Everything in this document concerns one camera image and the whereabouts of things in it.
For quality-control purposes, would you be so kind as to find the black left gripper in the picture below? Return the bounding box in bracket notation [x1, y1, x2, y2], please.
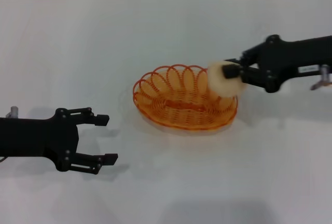
[0, 107, 119, 175]

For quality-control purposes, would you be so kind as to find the silver right cable plug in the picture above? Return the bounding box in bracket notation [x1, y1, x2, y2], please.
[320, 64, 332, 85]

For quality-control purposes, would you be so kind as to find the round cream bread bun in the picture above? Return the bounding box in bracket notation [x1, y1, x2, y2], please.
[207, 60, 247, 98]

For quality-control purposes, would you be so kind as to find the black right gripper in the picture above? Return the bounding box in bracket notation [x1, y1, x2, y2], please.
[222, 34, 332, 94]

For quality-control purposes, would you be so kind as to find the silver cable plug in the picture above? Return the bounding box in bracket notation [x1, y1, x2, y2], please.
[320, 64, 332, 85]
[7, 106, 20, 119]

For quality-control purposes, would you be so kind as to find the orange woven plastic basket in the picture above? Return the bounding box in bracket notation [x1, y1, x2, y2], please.
[132, 64, 239, 131]

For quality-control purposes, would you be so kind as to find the silver left cable plug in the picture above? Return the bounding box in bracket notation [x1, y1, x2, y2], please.
[7, 106, 20, 119]

